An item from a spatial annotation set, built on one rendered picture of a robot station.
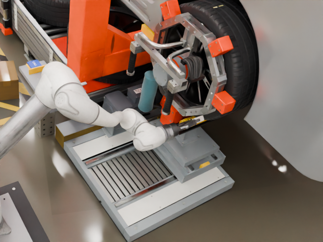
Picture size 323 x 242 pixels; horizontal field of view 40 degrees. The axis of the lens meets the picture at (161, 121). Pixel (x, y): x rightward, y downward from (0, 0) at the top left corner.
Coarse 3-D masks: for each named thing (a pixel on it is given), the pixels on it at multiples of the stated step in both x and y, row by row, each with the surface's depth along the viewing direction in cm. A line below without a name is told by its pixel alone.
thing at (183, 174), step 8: (152, 120) 309; (160, 152) 293; (168, 152) 294; (216, 152) 302; (168, 160) 288; (176, 160) 290; (200, 160) 294; (208, 160) 295; (216, 160) 293; (176, 168) 283; (184, 168) 286; (192, 168) 283; (200, 168) 286; (208, 168) 293; (176, 176) 286; (184, 176) 279; (192, 176) 286
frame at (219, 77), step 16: (176, 16) 232; (192, 16) 231; (160, 32) 250; (192, 32) 226; (208, 32) 223; (208, 48) 220; (224, 80) 224; (176, 96) 262; (208, 96) 232; (192, 112) 248; (208, 112) 237
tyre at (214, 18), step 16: (208, 0) 238; (224, 0) 239; (208, 16) 226; (224, 16) 226; (240, 16) 230; (224, 32) 221; (240, 32) 225; (240, 48) 223; (256, 48) 229; (240, 64) 223; (256, 64) 230; (240, 80) 226; (256, 80) 234; (240, 96) 233
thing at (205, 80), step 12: (180, 24) 251; (168, 36) 258; (180, 36) 252; (168, 48) 264; (180, 48) 270; (204, 60) 242; (204, 72) 245; (192, 84) 272; (204, 84) 275; (192, 96) 265; (204, 96) 266
